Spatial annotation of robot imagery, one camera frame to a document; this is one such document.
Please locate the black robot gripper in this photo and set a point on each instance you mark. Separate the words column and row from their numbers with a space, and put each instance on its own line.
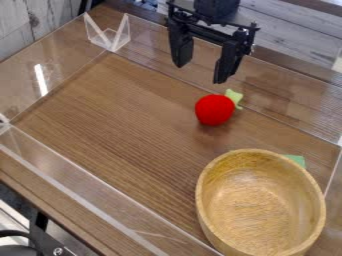
column 213, row 21

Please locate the red felt strawberry toy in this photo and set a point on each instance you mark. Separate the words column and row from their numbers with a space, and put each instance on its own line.
column 215, row 108

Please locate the green felt piece behind bowl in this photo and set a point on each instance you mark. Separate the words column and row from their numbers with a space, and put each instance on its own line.
column 297, row 159

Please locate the wooden oval bowl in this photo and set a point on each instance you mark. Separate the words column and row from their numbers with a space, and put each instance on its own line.
column 259, row 204

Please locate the clear acrylic tray enclosure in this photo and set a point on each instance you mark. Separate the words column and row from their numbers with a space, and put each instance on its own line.
column 101, row 146

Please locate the black table clamp bracket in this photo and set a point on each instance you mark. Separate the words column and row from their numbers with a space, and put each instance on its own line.
column 49, row 246

